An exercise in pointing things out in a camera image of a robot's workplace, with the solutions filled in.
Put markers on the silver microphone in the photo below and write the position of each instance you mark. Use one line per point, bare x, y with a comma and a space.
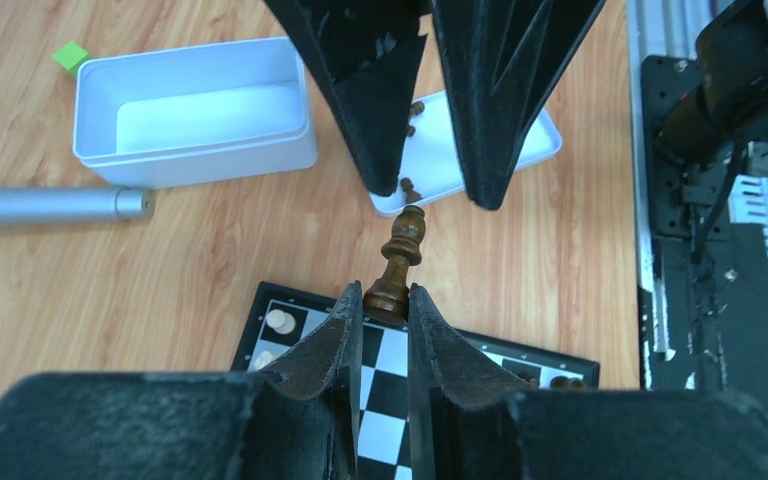
67, 205

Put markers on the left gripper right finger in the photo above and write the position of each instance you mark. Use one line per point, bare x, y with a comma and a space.
469, 418

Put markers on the dark brown bishop piece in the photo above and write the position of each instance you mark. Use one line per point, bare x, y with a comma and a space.
387, 301

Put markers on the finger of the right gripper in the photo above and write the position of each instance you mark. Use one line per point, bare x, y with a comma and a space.
501, 60
364, 55

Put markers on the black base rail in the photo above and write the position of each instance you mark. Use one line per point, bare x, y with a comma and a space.
704, 318

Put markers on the small green cube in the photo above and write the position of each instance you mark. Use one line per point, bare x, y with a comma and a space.
71, 56

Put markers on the white box lid tray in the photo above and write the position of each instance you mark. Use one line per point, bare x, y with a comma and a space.
435, 142

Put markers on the white box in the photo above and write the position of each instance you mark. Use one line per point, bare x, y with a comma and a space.
196, 114

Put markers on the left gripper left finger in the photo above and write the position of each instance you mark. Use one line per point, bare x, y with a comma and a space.
295, 418

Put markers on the black white chessboard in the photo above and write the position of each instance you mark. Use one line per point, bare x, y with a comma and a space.
281, 316

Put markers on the dark chess pieces pile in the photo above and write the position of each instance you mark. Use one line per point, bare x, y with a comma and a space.
413, 168

